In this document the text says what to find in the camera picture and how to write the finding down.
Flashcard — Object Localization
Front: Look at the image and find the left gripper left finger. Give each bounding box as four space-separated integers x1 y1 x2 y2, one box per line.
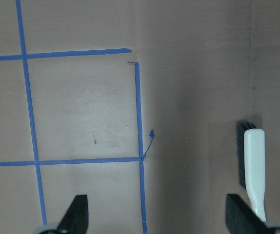
57 195 88 234

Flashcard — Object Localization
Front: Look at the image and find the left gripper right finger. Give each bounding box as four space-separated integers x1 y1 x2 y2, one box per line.
225 194 271 234

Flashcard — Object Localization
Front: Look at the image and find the white hand brush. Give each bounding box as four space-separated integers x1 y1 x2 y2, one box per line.
236 120 266 222

